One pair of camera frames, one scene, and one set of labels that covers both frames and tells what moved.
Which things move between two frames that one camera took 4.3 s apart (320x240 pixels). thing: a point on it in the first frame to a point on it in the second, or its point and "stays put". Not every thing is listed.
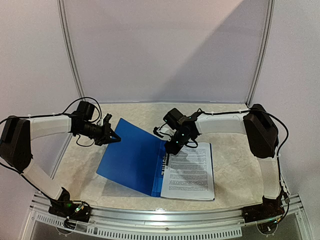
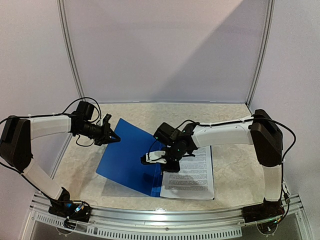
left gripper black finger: (113, 140) stays put
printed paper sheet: (189, 173) stays put
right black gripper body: (172, 149) to (171, 163)
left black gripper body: (101, 137) stays put
